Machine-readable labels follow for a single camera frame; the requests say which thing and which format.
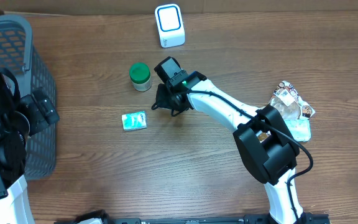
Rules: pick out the teal tissue pack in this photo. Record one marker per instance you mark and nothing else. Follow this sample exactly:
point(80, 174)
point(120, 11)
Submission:
point(134, 121)

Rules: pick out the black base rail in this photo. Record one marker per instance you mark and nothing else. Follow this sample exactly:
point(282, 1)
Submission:
point(100, 216)

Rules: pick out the brown snack pouch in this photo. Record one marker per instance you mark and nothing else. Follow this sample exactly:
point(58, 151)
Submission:
point(289, 103)

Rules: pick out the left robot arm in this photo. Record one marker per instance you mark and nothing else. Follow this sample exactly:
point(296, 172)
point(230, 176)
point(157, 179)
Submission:
point(20, 118)

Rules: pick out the white barcode scanner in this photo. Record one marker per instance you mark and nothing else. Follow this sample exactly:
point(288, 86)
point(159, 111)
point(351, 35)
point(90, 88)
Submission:
point(170, 25)

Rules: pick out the light teal wipes pack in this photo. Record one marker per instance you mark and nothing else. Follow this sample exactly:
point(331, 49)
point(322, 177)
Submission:
point(299, 129)

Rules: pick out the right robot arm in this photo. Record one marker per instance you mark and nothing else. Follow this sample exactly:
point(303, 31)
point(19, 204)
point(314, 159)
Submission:
point(265, 144)

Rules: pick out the green lid jar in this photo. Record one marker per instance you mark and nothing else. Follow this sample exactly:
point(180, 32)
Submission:
point(140, 76)

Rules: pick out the grey plastic basket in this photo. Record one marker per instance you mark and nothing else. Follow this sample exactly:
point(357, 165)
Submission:
point(19, 55)

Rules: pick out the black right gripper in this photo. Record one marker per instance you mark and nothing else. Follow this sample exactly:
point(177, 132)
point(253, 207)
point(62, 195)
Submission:
point(163, 101)

